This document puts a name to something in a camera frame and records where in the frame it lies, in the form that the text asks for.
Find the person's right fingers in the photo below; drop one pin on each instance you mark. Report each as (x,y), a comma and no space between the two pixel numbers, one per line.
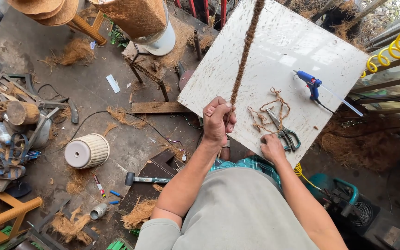
(264,142)

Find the wooden fence rails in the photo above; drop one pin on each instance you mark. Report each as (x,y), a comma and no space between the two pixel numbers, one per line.
(391,81)

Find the wooden log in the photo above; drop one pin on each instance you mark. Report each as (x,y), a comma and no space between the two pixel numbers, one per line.
(21,113)

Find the teal air compressor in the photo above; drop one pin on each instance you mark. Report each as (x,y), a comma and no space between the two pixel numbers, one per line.
(342,201)

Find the clear glue stick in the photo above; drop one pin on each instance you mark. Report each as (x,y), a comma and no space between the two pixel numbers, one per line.
(342,100)

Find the stack of round coir mats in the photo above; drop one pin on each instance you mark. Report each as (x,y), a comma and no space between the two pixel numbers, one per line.
(43,8)

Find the large coir fibre heap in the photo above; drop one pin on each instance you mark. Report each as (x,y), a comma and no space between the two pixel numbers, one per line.
(363,145)

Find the loose coir fibre tuft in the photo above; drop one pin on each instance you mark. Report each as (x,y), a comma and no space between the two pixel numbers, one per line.
(75,52)
(139,213)
(76,180)
(125,118)
(71,227)

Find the grey metal angle frame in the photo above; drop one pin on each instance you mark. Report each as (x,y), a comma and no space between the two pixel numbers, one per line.
(47,222)

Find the clear plastic bottle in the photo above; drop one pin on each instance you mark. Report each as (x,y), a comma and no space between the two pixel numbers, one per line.
(2,133)

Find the red metal frame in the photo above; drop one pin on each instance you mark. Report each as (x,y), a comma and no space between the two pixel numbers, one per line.
(222,12)

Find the wooden plank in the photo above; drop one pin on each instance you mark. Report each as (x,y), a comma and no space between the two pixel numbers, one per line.
(158,107)

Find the white ribbed plastic pot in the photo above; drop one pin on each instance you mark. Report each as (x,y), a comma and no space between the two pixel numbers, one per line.
(89,151)

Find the person's grey shirt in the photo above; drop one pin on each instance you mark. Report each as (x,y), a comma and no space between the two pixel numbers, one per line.
(234,215)

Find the white pot with coir wrap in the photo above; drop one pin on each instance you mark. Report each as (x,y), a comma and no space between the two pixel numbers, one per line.
(141,17)

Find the black sandal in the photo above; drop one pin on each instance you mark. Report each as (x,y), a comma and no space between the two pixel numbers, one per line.
(18,189)

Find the black rubber mallet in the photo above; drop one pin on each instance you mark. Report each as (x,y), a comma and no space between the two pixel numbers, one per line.
(144,179)

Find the yellow wooden stool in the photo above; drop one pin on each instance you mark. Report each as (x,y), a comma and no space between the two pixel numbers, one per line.
(9,211)

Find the white face mask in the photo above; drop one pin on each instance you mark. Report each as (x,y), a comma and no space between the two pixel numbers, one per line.
(113,84)

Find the heap of metal scrap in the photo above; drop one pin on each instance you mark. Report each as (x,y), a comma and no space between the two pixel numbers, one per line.
(9,152)

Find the person's sandalled foot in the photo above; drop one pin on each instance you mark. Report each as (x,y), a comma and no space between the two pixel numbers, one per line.
(225,152)

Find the person's left fingers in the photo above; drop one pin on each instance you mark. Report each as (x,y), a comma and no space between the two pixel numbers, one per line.
(229,118)

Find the person's green plaid sarong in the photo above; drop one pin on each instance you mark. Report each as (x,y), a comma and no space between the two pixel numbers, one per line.
(255,166)

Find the dark brown board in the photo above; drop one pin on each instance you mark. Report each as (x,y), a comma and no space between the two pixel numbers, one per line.
(151,170)

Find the silver metal can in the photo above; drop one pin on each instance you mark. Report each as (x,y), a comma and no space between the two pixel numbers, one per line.
(99,211)

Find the person's right hand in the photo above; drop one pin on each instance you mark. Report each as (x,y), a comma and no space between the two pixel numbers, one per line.
(273,150)

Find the person's left hand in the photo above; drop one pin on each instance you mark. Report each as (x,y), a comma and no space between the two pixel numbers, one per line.
(215,121)

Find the green plant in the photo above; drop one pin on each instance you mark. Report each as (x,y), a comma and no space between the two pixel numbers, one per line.
(116,36)

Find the tangled coir twine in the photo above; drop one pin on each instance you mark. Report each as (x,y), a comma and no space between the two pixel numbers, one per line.
(279,100)

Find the small wooden stool with coir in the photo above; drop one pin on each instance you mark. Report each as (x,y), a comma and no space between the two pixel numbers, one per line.
(148,66)

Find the orange wooden stool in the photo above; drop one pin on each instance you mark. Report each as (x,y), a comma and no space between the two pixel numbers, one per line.
(89,29)

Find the blue hot glue gun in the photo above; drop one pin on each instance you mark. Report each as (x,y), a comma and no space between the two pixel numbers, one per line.
(311,83)

